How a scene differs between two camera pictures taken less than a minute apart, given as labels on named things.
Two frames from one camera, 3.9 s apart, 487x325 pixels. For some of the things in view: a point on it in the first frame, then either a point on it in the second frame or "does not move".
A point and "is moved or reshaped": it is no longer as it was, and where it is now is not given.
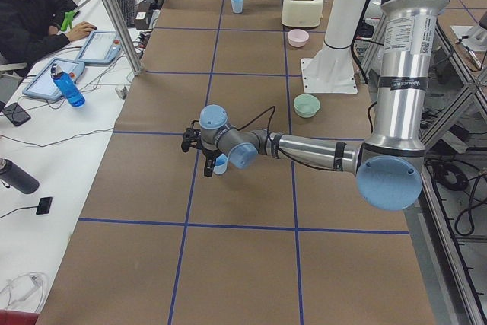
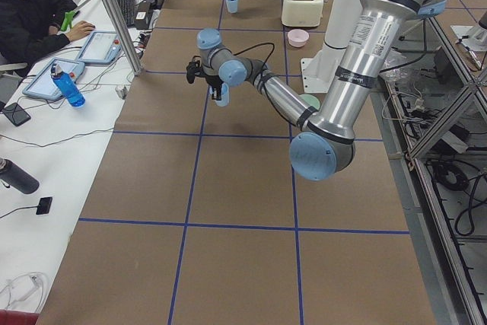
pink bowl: (297, 38) does not move
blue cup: (237, 2) is moved or reshaped
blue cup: (221, 164) to (225, 95)
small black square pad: (44, 205) does not move
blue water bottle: (68, 87) does not move
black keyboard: (126, 1) does not move
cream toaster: (302, 13) does not move
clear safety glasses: (27, 291) does not move
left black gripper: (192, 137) to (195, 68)
